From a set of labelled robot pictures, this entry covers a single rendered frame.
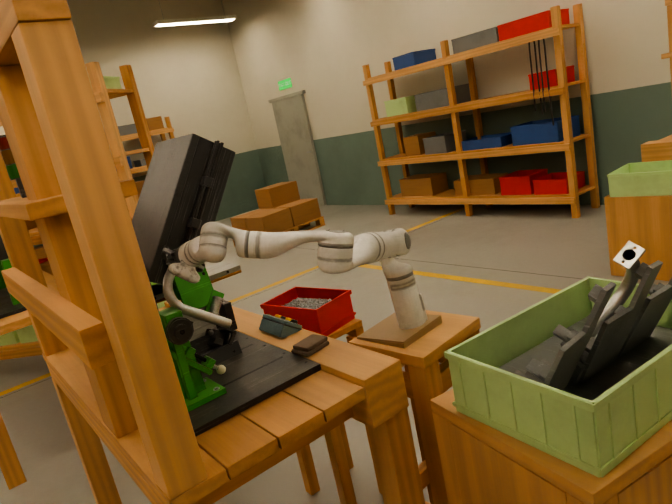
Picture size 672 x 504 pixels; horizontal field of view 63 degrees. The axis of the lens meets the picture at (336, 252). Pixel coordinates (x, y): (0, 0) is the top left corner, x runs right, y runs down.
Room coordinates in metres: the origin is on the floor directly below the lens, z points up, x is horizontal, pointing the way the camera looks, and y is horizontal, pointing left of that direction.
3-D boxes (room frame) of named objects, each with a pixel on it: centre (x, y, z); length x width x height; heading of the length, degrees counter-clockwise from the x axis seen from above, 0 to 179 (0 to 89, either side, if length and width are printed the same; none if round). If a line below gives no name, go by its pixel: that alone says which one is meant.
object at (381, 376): (2.00, 0.37, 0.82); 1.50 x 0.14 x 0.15; 35
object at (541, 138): (7.16, -1.97, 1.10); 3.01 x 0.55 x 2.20; 36
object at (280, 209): (8.38, 0.79, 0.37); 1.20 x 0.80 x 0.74; 134
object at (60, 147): (1.67, 0.85, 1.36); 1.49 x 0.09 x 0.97; 35
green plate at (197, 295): (1.82, 0.51, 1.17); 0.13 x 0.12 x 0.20; 35
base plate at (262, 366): (1.84, 0.60, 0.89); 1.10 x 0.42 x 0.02; 35
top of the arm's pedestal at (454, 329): (1.74, -0.20, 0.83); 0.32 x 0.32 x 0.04; 42
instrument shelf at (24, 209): (1.69, 0.81, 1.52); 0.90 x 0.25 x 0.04; 35
